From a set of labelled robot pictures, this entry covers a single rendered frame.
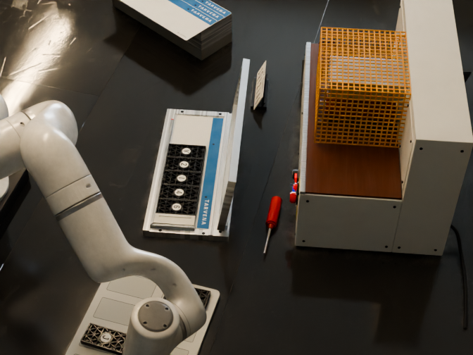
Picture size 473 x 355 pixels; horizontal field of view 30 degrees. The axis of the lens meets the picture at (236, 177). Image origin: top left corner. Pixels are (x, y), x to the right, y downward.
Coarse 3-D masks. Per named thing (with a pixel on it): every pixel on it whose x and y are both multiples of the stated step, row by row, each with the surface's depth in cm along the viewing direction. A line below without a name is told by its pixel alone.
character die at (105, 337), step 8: (88, 328) 193; (96, 328) 193; (104, 328) 193; (88, 336) 192; (96, 336) 192; (104, 336) 191; (112, 336) 192; (120, 336) 191; (88, 344) 191; (96, 344) 190; (104, 344) 190; (112, 344) 190; (120, 344) 190; (112, 352) 190; (120, 352) 188
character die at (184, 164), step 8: (168, 160) 227; (176, 160) 228; (184, 160) 227; (192, 160) 228; (200, 160) 228; (168, 168) 226; (176, 168) 226; (184, 168) 225; (192, 168) 225; (200, 168) 225
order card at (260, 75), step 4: (264, 64) 251; (260, 68) 253; (264, 68) 249; (260, 72) 252; (264, 72) 248; (260, 76) 250; (264, 76) 246; (256, 80) 253; (260, 80) 248; (264, 80) 245; (256, 84) 251; (260, 84) 247; (256, 88) 249; (260, 88) 245; (256, 92) 248; (260, 92) 244; (256, 96) 246; (260, 96) 242; (256, 100) 245; (260, 100) 241; (256, 104) 243
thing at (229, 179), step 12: (240, 72) 230; (240, 84) 221; (240, 96) 217; (240, 108) 214; (240, 120) 212; (240, 132) 209; (228, 144) 226; (240, 144) 206; (228, 156) 220; (228, 168) 217; (228, 180) 198; (228, 192) 200; (228, 204) 203
